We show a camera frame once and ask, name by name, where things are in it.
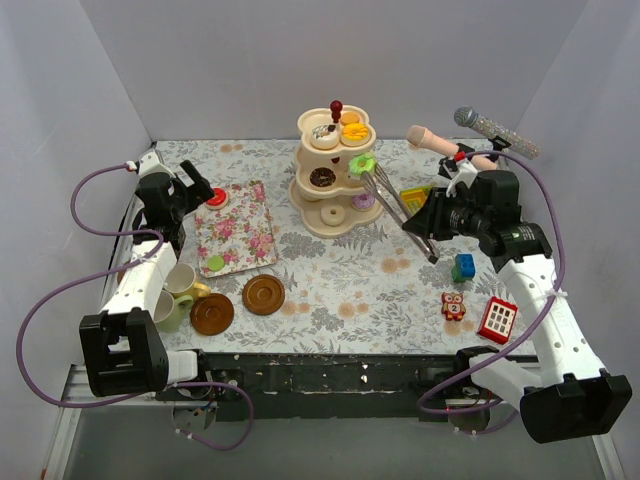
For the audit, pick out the green cup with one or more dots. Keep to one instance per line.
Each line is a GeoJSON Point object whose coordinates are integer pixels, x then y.
{"type": "Point", "coordinates": [170, 311]}

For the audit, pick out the green toy brick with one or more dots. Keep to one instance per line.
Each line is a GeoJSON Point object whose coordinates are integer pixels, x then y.
{"type": "Point", "coordinates": [461, 275]}

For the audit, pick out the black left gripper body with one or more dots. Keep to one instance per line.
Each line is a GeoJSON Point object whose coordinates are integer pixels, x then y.
{"type": "Point", "coordinates": [185, 186]}

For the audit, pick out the red toy window block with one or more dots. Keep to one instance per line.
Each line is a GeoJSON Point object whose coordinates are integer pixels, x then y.
{"type": "Point", "coordinates": [498, 320]}

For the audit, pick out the white donut chocolate stripes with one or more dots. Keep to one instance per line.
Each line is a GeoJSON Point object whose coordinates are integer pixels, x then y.
{"type": "Point", "coordinates": [353, 181]}

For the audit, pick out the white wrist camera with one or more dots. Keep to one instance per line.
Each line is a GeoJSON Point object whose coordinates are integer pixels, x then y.
{"type": "Point", "coordinates": [463, 174]}
{"type": "Point", "coordinates": [151, 170]}

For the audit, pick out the silver glitter microphone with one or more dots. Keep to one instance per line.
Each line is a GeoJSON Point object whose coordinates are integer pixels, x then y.
{"type": "Point", "coordinates": [500, 137]}

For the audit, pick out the green round biscuit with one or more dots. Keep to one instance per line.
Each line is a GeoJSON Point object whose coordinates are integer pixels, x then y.
{"type": "Point", "coordinates": [216, 263]}

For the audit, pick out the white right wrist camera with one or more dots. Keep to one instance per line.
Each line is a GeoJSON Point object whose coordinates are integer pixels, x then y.
{"type": "Point", "coordinates": [463, 174]}

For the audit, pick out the yellow toy window block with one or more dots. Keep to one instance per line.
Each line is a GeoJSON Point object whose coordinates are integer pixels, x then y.
{"type": "Point", "coordinates": [415, 198]}

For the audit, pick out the blue toy brick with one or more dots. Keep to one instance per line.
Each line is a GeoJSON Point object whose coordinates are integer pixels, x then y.
{"type": "Point", "coordinates": [465, 260]}

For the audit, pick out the brown wooden coaster near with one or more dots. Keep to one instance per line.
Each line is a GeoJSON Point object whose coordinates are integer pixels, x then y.
{"type": "Point", "coordinates": [212, 315]}

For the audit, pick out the chocolate sprinkled donut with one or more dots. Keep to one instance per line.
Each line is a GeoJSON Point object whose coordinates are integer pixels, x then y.
{"type": "Point", "coordinates": [322, 177]}

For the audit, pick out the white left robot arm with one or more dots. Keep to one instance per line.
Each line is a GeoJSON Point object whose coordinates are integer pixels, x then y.
{"type": "Point", "coordinates": [122, 349]}

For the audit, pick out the metal serving tongs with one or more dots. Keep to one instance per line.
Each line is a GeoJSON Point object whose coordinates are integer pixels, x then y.
{"type": "Point", "coordinates": [378, 184]}

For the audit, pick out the brown wooden coaster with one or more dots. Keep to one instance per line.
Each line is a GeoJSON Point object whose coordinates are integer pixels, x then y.
{"type": "Point", "coordinates": [263, 294]}
{"type": "Point", "coordinates": [212, 315]}

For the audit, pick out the orange round biscuit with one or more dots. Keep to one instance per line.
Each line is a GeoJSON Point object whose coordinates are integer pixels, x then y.
{"type": "Point", "coordinates": [350, 117]}

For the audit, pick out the purple sprinkled donut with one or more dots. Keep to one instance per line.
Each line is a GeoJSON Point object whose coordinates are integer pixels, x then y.
{"type": "Point", "coordinates": [363, 202]}

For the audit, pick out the red glazed donut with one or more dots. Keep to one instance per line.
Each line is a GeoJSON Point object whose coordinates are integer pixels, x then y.
{"type": "Point", "coordinates": [219, 200]}

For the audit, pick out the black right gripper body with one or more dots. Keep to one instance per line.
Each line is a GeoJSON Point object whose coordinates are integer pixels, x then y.
{"type": "Point", "coordinates": [435, 214]}

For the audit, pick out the yellow glazed donut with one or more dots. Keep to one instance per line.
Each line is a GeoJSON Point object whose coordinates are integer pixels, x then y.
{"type": "Point", "coordinates": [355, 134]}

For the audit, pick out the white donut with chocolate square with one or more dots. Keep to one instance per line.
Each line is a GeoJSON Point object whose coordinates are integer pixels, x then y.
{"type": "Point", "coordinates": [325, 137]}

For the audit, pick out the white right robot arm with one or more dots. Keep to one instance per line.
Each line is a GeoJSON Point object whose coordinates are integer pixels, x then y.
{"type": "Point", "coordinates": [573, 394]}

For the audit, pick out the floral serving tray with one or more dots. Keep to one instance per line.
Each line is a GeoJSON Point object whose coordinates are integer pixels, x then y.
{"type": "Point", "coordinates": [241, 232]}

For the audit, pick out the yellow cup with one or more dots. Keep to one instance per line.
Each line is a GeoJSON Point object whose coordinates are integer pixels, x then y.
{"type": "Point", "coordinates": [182, 280]}

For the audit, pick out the red owl toy figure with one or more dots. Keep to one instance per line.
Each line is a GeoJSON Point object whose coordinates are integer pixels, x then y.
{"type": "Point", "coordinates": [453, 307]}

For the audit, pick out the cream three-tier dessert stand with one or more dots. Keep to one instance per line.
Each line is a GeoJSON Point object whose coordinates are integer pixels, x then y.
{"type": "Point", "coordinates": [307, 199]}

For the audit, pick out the floral tablecloth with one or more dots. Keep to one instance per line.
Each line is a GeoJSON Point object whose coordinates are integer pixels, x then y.
{"type": "Point", "coordinates": [371, 291]}

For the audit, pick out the black microphone stand front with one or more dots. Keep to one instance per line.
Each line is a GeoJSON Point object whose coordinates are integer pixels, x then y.
{"type": "Point", "coordinates": [446, 163]}

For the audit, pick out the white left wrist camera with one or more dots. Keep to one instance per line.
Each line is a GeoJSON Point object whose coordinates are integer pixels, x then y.
{"type": "Point", "coordinates": [151, 170]}

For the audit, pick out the pink microphone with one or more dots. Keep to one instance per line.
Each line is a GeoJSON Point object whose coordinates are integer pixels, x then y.
{"type": "Point", "coordinates": [421, 137]}

